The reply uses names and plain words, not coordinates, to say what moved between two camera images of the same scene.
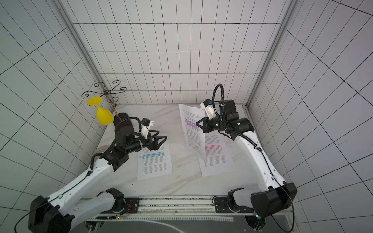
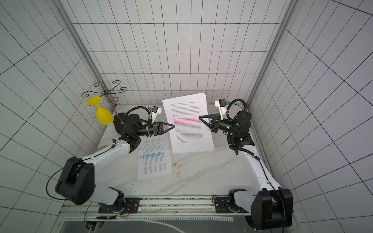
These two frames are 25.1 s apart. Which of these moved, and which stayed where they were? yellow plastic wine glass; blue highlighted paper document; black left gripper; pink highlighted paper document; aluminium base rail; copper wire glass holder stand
Moved: pink highlighted paper document; black left gripper
Stayed: aluminium base rail; yellow plastic wine glass; copper wire glass holder stand; blue highlighted paper document
